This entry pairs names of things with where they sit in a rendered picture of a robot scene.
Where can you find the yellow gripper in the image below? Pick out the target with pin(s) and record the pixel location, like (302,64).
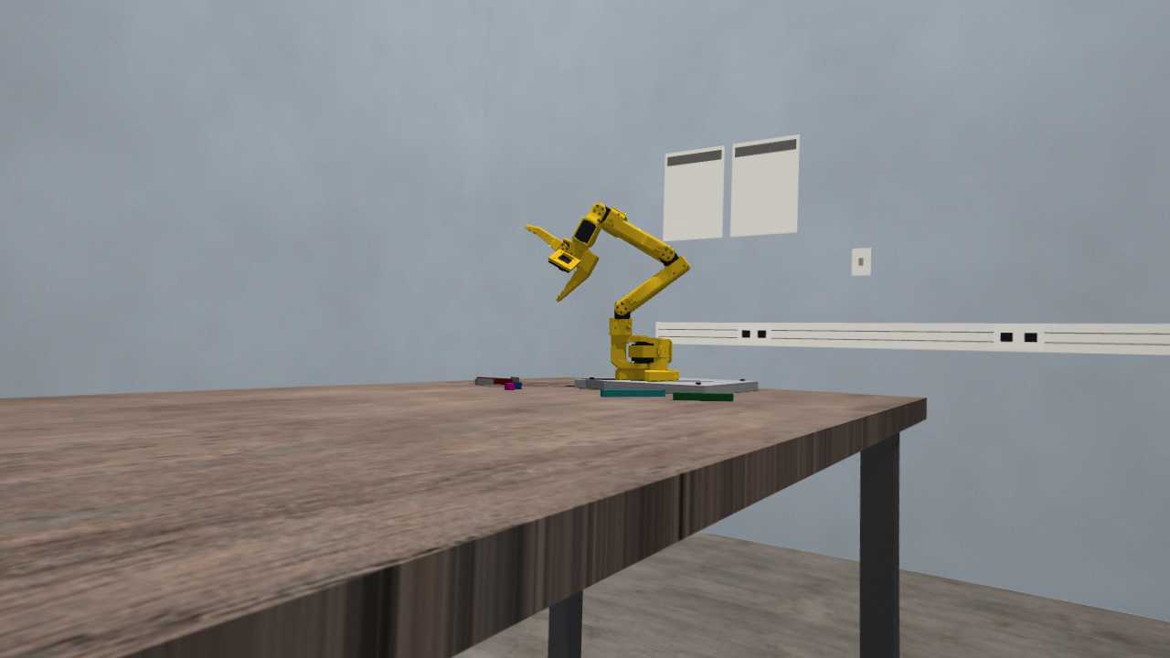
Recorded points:
(585,260)

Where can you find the turquoise rod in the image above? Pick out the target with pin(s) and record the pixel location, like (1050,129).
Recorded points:
(632,393)

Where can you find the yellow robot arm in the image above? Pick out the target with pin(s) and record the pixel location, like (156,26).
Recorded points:
(645,350)

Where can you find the green rod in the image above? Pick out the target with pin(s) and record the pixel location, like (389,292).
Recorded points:
(702,396)

